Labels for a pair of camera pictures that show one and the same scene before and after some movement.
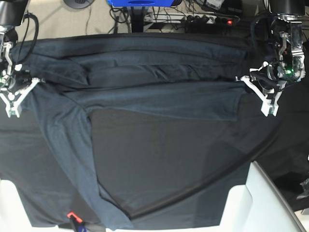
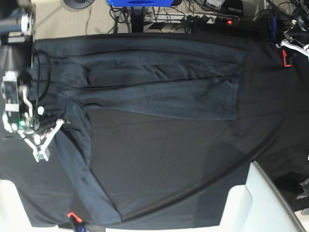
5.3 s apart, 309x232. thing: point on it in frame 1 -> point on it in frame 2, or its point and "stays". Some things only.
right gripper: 287,65 -> 299,32
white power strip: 210,18 stays
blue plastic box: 141,3 stays
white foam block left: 14,216 stays
